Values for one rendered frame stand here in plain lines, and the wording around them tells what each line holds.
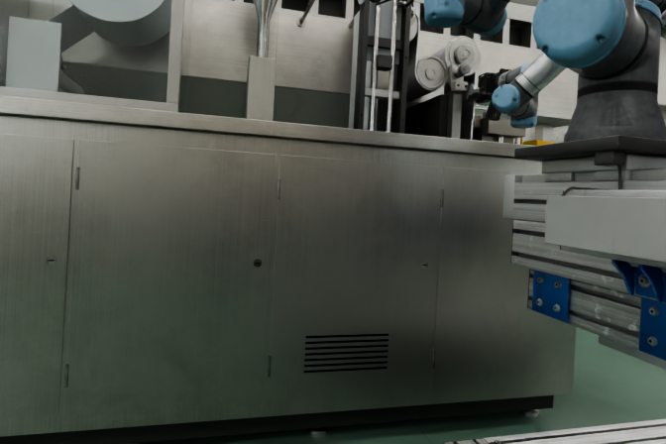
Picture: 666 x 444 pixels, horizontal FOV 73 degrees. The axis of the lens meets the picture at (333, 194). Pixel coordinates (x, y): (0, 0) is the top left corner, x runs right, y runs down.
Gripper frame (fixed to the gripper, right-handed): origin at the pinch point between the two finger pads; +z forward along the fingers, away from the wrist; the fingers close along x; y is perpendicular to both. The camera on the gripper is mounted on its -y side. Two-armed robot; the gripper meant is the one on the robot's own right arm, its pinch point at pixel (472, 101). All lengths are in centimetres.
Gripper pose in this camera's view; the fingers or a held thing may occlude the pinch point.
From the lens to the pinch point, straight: 178.8
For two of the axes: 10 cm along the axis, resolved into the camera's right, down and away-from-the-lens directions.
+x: -9.6, -0.5, -2.6
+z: -2.6, -0.1, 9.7
